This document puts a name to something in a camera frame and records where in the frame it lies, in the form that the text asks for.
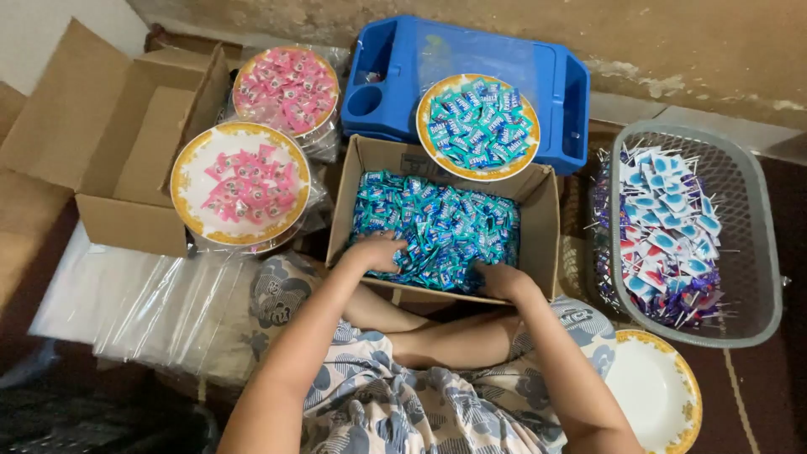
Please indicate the person's left fingers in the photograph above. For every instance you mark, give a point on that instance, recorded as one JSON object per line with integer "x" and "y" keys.
{"x": 392, "y": 249}

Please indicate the person's left hand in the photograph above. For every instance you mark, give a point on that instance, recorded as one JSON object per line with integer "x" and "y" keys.
{"x": 369, "y": 252}

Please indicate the empty open cardboard box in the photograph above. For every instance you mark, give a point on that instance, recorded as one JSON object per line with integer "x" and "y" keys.
{"x": 113, "y": 126}

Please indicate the empty white gold-rimmed plate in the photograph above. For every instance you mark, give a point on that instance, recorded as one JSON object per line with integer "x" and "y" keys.
{"x": 649, "y": 391}

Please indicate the stack of clear plastic bags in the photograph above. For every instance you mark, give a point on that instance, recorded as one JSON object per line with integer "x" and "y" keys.
{"x": 145, "y": 309}

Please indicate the grey plastic mesh basket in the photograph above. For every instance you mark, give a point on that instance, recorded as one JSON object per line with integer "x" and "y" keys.
{"x": 750, "y": 252}

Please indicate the gold-rimmed plate, sparse pink candies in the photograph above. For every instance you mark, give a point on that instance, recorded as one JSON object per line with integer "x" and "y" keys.
{"x": 195, "y": 208}

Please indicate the pile of teal candy packets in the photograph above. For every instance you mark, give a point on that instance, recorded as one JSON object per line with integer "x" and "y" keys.
{"x": 479, "y": 123}

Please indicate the person's blue patterned dress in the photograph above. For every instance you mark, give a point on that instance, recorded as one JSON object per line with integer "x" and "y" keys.
{"x": 391, "y": 410}

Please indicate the blue plastic tray table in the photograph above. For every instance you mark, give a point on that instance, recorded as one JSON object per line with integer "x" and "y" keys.
{"x": 391, "y": 69}

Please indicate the person's right fingers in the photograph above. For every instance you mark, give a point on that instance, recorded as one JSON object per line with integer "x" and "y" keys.
{"x": 488, "y": 272}

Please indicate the pile of wrapped lollipops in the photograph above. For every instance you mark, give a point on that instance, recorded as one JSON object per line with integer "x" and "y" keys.
{"x": 662, "y": 233}

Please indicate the person's bare leg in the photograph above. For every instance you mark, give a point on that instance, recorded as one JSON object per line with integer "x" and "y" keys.
{"x": 378, "y": 312}
{"x": 454, "y": 343}

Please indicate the cardboard box holding blue candies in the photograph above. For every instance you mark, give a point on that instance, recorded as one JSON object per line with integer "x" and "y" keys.
{"x": 539, "y": 220}

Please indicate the dense pile of pink candies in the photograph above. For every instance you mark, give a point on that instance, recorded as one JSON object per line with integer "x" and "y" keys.
{"x": 287, "y": 88}

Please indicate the heap of blue candy packets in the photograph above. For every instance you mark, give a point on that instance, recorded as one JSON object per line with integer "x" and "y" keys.
{"x": 441, "y": 227}

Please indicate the sparse pile of pink candies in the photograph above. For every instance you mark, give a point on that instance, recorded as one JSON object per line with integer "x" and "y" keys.
{"x": 249, "y": 186}

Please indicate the person's right hand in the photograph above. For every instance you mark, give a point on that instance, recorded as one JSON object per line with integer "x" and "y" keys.
{"x": 507, "y": 284}

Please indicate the gold-rimmed plate under teal candies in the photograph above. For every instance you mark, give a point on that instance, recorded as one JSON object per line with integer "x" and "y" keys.
{"x": 435, "y": 161}

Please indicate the gold-rimmed plate, full pink heap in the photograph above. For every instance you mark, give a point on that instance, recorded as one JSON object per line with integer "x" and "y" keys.
{"x": 243, "y": 104}

